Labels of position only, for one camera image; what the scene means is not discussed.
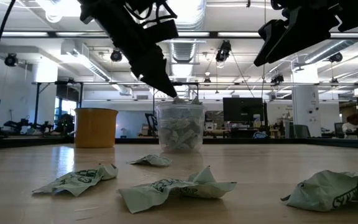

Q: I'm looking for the black overhead camera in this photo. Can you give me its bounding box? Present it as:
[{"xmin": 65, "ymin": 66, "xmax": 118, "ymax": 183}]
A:
[{"xmin": 214, "ymin": 39, "xmax": 232, "ymax": 63}]

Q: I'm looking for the clear plastic container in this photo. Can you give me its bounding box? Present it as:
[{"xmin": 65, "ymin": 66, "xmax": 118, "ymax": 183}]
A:
[{"xmin": 155, "ymin": 103, "xmax": 207, "ymax": 153}]

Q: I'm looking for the black left camera cable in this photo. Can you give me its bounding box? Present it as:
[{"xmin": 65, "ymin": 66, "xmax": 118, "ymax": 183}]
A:
[{"xmin": 123, "ymin": 0, "xmax": 178, "ymax": 26}]

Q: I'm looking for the black computer monitor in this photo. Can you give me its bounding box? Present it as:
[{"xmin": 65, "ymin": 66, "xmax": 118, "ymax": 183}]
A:
[{"xmin": 223, "ymin": 97, "xmax": 269, "ymax": 123}]

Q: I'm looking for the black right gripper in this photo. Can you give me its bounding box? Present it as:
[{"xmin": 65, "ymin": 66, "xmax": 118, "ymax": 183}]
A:
[{"xmin": 259, "ymin": 0, "xmax": 358, "ymax": 64}]

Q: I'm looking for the black aluminium table frame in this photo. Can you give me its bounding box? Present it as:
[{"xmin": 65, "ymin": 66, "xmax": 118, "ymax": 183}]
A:
[{"xmin": 0, "ymin": 135, "xmax": 358, "ymax": 150}]

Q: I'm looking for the person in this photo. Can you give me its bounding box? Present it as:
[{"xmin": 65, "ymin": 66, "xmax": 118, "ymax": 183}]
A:
[{"xmin": 341, "ymin": 113, "xmax": 358, "ymax": 139}]

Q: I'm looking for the white building column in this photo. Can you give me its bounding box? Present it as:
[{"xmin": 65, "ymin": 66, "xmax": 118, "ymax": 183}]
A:
[{"xmin": 291, "ymin": 70, "xmax": 322, "ymax": 138}]

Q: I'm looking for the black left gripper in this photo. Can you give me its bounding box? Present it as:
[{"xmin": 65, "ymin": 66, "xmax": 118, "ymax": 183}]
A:
[{"xmin": 78, "ymin": 0, "xmax": 180, "ymax": 98}]

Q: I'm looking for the silver ventilation duct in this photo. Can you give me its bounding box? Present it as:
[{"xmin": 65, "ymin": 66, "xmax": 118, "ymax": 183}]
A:
[{"xmin": 163, "ymin": 0, "xmax": 208, "ymax": 97}]

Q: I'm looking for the grey office chair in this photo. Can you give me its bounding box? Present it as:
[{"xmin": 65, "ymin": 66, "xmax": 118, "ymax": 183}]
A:
[{"xmin": 286, "ymin": 123, "xmax": 311, "ymax": 139}]

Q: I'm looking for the black ceiling camera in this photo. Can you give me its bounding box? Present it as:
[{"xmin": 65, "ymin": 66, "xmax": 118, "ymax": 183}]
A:
[
  {"xmin": 270, "ymin": 73, "xmax": 285, "ymax": 85},
  {"xmin": 328, "ymin": 52, "xmax": 344, "ymax": 63},
  {"xmin": 109, "ymin": 49, "xmax": 123, "ymax": 63},
  {"xmin": 4, "ymin": 52, "xmax": 19, "ymax": 67}
]

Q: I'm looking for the overhead rig light bar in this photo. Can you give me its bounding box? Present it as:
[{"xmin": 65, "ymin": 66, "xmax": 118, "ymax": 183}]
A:
[{"xmin": 0, "ymin": 30, "xmax": 358, "ymax": 40}]

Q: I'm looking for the amber plastic cup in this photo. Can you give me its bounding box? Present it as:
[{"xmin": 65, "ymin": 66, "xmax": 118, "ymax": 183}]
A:
[{"xmin": 74, "ymin": 107, "xmax": 119, "ymax": 149}]

